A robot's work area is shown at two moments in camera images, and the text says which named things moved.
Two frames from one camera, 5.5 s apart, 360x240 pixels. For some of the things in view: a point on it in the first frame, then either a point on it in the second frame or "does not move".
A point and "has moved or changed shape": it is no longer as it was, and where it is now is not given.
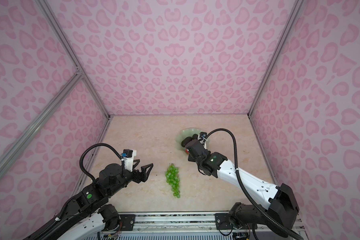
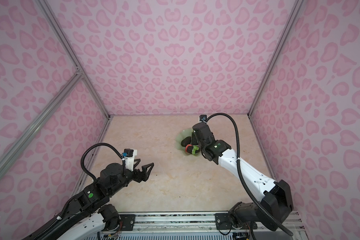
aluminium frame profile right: (296, 11) does not move
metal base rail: (194, 225) does not move
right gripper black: (190, 157) -> (193, 138)
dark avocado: (185, 141) does not move
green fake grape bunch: (172, 178) has moved or changed shape
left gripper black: (145, 175) does not move
